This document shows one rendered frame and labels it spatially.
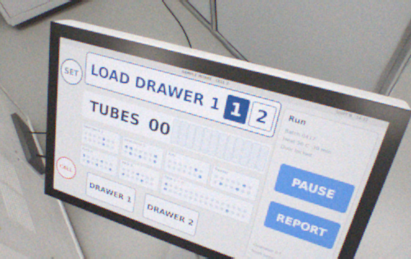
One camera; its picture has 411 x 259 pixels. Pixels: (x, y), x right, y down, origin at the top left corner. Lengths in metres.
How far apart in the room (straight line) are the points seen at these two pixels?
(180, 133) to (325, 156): 0.20
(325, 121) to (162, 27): 1.88
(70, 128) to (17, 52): 1.87
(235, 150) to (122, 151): 0.18
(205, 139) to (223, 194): 0.09
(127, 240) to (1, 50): 1.43
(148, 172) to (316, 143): 0.26
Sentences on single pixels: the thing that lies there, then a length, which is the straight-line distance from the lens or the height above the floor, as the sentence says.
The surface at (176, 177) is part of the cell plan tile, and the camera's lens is 0.59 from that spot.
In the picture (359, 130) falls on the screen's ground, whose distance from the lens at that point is 0.52.
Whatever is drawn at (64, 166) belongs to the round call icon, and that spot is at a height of 1.02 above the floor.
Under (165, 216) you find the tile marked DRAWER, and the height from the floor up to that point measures 1.00.
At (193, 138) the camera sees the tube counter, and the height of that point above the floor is 1.11.
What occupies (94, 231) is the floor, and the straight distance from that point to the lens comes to 1.76.
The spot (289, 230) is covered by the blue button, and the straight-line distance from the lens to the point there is 0.58.
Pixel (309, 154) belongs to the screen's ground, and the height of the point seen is 1.13.
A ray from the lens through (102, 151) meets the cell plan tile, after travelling 0.64.
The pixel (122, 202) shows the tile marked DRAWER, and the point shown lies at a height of 1.00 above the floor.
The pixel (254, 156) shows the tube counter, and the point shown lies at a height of 1.11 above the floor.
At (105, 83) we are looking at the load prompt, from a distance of 0.60.
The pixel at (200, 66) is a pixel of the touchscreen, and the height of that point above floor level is 1.19.
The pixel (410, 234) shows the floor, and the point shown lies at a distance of 1.80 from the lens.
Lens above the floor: 1.59
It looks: 58 degrees down
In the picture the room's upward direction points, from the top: 10 degrees counter-clockwise
